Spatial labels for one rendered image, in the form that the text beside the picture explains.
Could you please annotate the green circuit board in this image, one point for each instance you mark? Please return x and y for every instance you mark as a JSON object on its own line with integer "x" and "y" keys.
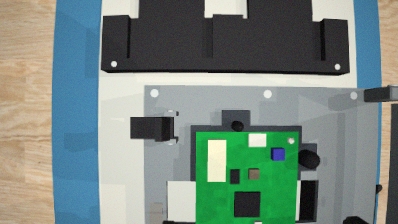
{"x": 246, "y": 177}

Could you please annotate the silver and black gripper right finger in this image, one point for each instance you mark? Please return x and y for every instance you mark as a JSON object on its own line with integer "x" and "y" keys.
{"x": 354, "y": 220}

